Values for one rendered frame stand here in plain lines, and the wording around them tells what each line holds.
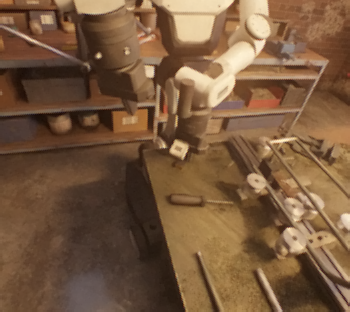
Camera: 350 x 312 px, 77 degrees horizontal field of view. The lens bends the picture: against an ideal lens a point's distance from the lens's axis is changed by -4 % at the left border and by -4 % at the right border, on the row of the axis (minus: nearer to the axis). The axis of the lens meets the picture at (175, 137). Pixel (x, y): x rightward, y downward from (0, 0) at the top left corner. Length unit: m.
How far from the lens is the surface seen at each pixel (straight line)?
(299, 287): 0.65
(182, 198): 0.62
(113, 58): 0.40
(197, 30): 0.84
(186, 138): 0.67
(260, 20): 0.76
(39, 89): 1.82
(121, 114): 1.93
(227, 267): 0.60
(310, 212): 0.68
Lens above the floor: 1.41
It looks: 40 degrees down
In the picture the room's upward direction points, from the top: 9 degrees clockwise
